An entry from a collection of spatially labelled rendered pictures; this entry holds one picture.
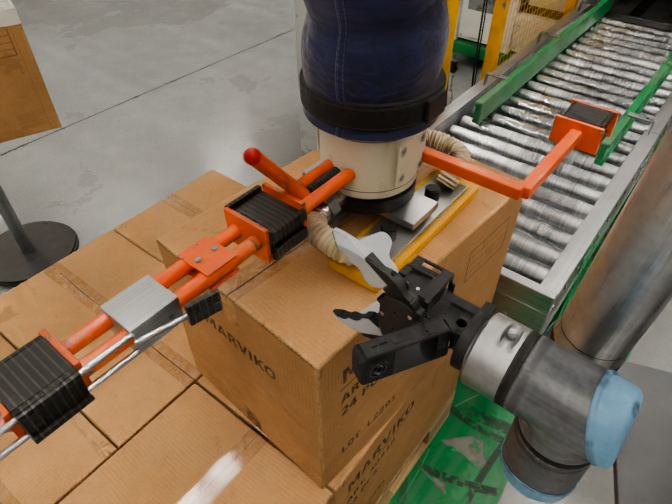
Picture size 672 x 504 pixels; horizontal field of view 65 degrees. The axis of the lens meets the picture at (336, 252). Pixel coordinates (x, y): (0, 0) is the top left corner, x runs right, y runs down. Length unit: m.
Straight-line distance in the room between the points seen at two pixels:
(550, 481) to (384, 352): 0.24
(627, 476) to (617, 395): 0.42
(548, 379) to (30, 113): 1.85
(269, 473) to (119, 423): 0.34
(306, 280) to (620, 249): 0.46
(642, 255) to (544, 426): 0.19
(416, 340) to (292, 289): 0.31
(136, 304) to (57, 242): 1.93
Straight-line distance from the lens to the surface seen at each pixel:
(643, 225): 0.57
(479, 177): 0.86
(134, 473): 1.17
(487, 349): 0.58
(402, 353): 0.58
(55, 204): 2.87
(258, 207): 0.76
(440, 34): 0.78
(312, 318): 0.79
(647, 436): 1.04
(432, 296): 0.61
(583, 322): 0.67
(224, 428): 1.17
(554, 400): 0.57
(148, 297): 0.67
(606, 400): 0.58
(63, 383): 0.62
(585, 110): 1.07
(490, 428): 1.83
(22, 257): 2.58
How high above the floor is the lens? 1.55
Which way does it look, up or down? 43 degrees down
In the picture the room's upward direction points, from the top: straight up
